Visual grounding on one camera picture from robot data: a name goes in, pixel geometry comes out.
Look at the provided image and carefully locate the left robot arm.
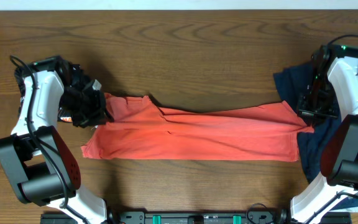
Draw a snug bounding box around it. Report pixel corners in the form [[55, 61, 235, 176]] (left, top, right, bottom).
[[0, 56, 119, 224]]

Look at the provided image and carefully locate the folded black printed jersey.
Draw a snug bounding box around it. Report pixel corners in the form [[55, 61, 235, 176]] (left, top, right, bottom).
[[14, 68, 72, 123]]

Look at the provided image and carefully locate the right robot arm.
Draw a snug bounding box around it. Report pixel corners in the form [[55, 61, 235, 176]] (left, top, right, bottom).
[[289, 44, 358, 223]]

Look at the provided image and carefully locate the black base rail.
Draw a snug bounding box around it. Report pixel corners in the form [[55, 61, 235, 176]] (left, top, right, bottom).
[[40, 210, 352, 224]]

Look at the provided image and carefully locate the red printed t-shirt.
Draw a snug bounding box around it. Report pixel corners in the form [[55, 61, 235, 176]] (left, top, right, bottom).
[[81, 94, 314, 162]]

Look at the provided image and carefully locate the navy blue shirt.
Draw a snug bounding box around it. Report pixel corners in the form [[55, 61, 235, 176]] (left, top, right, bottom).
[[273, 60, 358, 212]]

